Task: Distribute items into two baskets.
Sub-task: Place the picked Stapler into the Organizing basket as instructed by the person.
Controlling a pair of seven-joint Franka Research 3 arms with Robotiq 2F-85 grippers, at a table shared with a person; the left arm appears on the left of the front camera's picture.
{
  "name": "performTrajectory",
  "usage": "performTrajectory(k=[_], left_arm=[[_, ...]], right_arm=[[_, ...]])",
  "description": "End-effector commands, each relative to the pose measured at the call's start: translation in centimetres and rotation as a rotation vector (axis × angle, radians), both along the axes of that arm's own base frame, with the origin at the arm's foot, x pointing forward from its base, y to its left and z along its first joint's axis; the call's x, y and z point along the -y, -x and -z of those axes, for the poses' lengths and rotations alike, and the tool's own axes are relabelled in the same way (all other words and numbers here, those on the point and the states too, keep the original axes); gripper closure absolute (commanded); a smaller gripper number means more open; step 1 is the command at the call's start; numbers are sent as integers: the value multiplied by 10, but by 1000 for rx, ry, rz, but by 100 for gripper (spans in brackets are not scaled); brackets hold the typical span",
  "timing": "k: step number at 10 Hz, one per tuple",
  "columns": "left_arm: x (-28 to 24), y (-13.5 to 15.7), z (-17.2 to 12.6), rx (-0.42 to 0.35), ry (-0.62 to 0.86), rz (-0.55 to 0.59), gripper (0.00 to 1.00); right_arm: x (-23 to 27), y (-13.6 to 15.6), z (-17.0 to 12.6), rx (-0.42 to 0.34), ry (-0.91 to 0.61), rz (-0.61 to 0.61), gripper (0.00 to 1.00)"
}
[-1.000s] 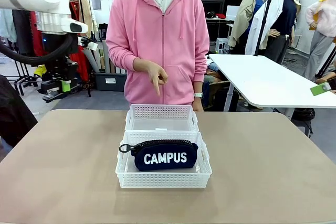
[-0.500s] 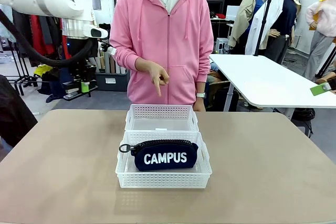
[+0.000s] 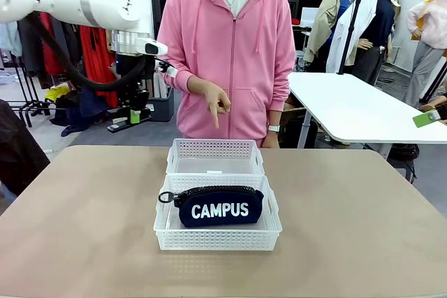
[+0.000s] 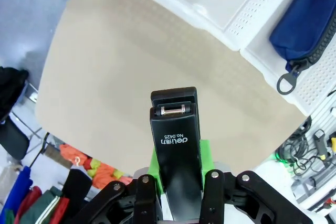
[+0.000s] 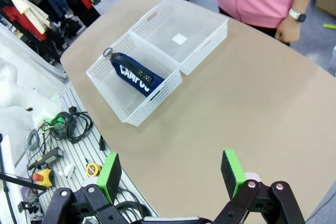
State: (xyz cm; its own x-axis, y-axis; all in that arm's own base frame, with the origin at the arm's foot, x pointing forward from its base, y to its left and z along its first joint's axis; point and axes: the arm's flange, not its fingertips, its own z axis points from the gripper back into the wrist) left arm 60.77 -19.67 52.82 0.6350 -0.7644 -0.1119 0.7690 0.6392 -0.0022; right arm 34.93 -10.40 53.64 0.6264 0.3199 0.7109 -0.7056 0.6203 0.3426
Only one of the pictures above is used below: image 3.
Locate person's right forearm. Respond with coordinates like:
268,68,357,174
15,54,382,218
161,59,207,97

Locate person's left hand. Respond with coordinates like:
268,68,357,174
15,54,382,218
261,130,281,149

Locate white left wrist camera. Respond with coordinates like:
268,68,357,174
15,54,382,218
157,61,178,77

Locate navy CAMPUS pencil case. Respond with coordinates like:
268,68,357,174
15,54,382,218
157,188,265,229

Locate person's left forearm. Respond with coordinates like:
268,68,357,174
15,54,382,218
267,64,296,127

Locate mannequin in beige coat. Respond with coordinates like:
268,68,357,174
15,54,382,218
302,0,352,73

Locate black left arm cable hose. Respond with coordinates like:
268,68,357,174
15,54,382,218
24,11,156,94

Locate white shirt on stand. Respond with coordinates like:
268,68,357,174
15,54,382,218
326,0,379,74

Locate dark grey coat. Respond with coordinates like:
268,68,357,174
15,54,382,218
17,18,46,76

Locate black tripod pole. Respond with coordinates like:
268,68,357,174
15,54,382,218
337,0,364,76

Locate white perforated plastic basket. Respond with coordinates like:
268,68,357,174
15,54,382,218
166,138,265,176
152,173,283,252

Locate long red dress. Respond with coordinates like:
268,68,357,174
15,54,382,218
79,25,119,109

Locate person in pink hoodie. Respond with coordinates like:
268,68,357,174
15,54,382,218
156,0,296,140

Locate person's right hand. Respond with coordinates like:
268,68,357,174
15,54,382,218
201,84,233,130

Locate white table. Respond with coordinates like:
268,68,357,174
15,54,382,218
288,71,447,159

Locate white paper roll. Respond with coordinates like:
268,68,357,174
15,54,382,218
155,74,169,99

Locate white chair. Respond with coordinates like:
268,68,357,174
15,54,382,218
299,7,321,29

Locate grey jacket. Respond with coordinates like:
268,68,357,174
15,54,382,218
61,22,83,65

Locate figure in navy shirt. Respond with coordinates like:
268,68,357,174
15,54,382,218
359,0,402,85

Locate light blue garment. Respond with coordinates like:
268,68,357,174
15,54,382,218
0,20,22,58

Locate yellow bag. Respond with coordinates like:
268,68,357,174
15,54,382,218
45,84,71,102

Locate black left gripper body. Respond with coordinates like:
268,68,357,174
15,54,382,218
115,54,155,95

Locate short red garment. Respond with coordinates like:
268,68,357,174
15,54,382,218
40,11,68,76

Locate mannequin in pink sweater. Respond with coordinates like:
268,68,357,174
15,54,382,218
403,0,447,109

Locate grey storage bin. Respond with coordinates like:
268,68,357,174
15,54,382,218
146,87,175,123

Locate navy blue cloth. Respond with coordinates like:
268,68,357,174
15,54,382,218
61,81,118,138

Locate dark brown jacket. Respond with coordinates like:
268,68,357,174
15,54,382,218
0,98,51,204

